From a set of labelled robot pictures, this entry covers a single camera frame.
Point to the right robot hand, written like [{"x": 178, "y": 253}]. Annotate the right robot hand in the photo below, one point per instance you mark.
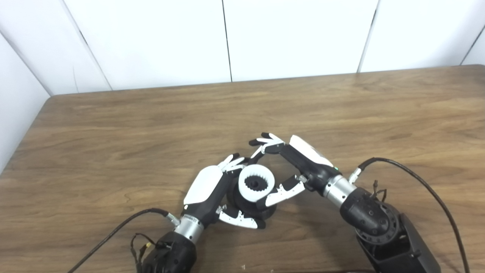
[{"x": 303, "y": 163}]

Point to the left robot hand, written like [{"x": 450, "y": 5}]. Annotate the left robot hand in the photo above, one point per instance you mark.
[{"x": 208, "y": 193}]

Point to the round black part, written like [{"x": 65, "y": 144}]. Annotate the round black part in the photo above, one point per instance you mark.
[{"x": 250, "y": 197}]

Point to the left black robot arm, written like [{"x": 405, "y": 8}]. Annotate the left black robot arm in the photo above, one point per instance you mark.
[{"x": 174, "y": 250}]

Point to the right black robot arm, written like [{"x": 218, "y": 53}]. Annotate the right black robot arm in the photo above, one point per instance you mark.
[{"x": 379, "y": 227}]

